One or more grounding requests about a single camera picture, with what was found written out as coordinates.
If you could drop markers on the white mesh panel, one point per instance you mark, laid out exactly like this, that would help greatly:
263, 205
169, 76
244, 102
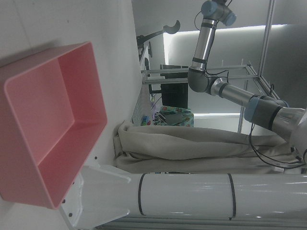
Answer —
141, 103

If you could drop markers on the beige curtain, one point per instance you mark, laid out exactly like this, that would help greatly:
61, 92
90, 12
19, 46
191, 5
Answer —
180, 146

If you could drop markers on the green floral storage box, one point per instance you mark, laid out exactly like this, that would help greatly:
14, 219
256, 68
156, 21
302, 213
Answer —
184, 115

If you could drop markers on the pink plastic basket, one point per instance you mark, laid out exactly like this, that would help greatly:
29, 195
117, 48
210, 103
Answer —
48, 107

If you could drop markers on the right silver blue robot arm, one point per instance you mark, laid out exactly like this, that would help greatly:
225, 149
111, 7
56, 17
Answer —
204, 43

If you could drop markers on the small blue toy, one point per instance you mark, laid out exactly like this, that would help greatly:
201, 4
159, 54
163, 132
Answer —
145, 119

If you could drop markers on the black band on stand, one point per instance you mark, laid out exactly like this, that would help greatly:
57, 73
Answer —
139, 194

